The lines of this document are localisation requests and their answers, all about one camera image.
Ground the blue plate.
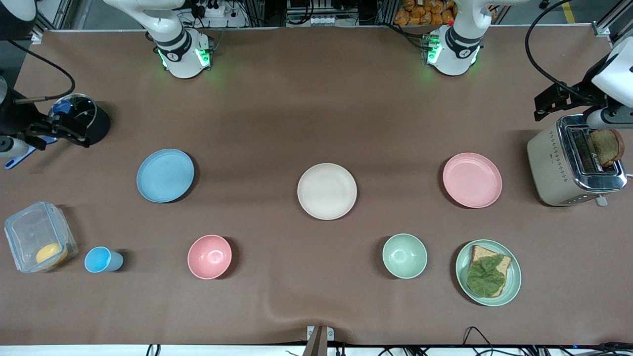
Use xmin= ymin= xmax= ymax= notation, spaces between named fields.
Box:
xmin=136 ymin=148 xmax=195 ymax=204

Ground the pink plate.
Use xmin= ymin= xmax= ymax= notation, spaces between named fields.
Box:
xmin=442 ymin=152 xmax=503 ymax=209

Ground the glass lid blue knob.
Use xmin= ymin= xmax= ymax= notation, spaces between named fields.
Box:
xmin=51 ymin=94 xmax=97 ymax=130

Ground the beige chrome toaster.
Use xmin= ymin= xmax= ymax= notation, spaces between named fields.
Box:
xmin=526 ymin=114 xmax=629 ymax=207

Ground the brown toast slice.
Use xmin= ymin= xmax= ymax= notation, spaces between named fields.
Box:
xmin=589 ymin=128 xmax=625 ymax=168

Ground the clear plastic container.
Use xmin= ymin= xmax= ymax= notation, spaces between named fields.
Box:
xmin=4 ymin=200 xmax=79 ymax=273

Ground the yellow round food piece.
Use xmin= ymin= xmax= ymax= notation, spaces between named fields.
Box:
xmin=36 ymin=242 xmax=69 ymax=266

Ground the blue cup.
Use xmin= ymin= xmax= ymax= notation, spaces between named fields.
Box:
xmin=84 ymin=246 xmax=124 ymax=273

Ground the bag of orange buns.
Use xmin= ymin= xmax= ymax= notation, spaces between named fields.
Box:
xmin=394 ymin=0 xmax=456 ymax=27

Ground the bread slice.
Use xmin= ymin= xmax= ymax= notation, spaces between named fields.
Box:
xmin=468 ymin=245 xmax=512 ymax=298

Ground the green plate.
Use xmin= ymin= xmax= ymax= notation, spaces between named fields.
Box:
xmin=455 ymin=239 xmax=522 ymax=307

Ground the green lettuce leaf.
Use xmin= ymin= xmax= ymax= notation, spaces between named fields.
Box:
xmin=466 ymin=255 xmax=506 ymax=298

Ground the pink bowl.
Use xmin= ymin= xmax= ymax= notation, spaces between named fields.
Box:
xmin=187 ymin=234 xmax=233 ymax=280

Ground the white power strip with plugs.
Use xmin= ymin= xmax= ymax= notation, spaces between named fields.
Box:
xmin=190 ymin=0 xmax=227 ymax=19

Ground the brown table cover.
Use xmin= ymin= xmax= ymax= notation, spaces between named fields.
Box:
xmin=0 ymin=27 xmax=633 ymax=346

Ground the green bowl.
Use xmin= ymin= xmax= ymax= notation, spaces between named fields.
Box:
xmin=382 ymin=233 xmax=428 ymax=279

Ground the beige plate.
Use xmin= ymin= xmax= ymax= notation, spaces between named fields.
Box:
xmin=297 ymin=163 xmax=358 ymax=221

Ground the black saucepan blue handle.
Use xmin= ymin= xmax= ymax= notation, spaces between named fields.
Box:
xmin=4 ymin=93 xmax=111 ymax=170

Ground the black looped floor cable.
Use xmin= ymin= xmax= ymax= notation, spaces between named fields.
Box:
xmin=462 ymin=326 xmax=500 ymax=356

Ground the metal table bracket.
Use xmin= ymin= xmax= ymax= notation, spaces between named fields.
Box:
xmin=306 ymin=325 xmax=335 ymax=356

